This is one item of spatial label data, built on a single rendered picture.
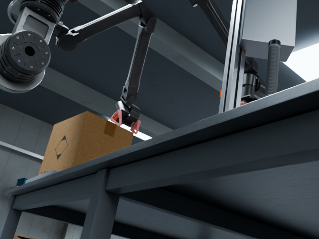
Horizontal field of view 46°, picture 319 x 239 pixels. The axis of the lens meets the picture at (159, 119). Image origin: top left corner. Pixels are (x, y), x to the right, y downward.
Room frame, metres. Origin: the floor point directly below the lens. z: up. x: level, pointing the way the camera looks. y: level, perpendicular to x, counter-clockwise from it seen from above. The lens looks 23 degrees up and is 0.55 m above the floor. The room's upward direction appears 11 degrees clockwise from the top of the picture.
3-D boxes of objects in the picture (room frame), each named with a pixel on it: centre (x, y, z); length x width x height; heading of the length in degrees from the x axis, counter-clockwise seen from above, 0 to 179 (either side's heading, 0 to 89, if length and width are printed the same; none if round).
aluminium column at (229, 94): (1.04, -0.20, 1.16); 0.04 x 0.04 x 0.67; 30
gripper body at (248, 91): (1.33, -0.32, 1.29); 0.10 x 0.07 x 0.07; 34
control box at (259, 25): (1.01, -0.29, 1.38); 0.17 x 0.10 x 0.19; 85
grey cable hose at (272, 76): (0.96, -0.30, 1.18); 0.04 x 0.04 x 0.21
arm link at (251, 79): (1.33, -0.33, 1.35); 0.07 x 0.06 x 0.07; 126
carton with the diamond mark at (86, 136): (1.59, 0.28, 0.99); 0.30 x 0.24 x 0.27; 37
